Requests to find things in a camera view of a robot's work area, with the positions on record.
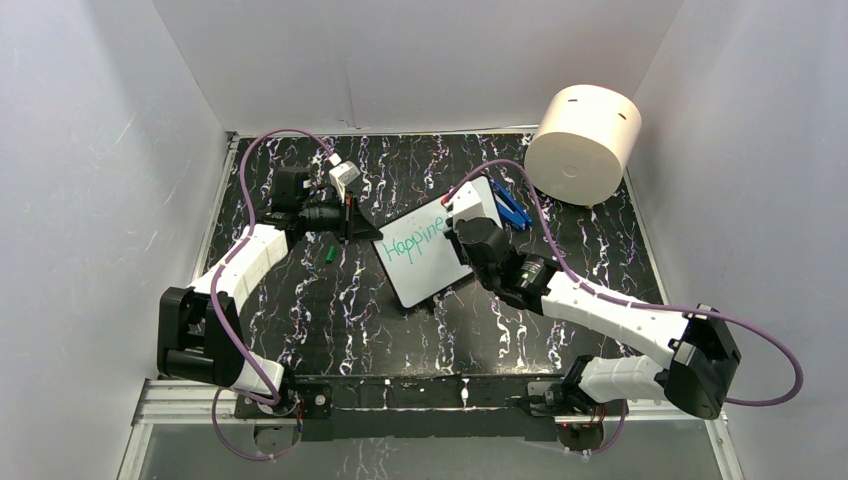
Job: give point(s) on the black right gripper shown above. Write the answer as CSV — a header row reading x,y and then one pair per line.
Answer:
x,y
458,223

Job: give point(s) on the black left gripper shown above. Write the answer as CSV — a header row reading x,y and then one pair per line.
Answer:
x,y
353,222

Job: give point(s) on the white whiteboard black frame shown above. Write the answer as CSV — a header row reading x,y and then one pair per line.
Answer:
x,y
419,261

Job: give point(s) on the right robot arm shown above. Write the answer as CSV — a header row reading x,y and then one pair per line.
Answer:
x,y
687,359

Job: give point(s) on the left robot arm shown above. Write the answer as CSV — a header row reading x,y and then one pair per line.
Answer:
x,y
199,330

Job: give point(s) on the cream cylindrical container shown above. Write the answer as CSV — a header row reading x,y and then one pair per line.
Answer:
x,y
582,145

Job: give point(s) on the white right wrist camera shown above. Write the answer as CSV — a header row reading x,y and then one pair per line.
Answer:
x,y
473,199

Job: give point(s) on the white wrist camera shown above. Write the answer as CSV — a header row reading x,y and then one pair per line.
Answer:
x,y
473,199
342,175

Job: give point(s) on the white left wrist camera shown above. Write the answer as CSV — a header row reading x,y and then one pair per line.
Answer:
x,y
342,175

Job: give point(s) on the aluminium frame rail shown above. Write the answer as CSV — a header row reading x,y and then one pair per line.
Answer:
x,y
445,427

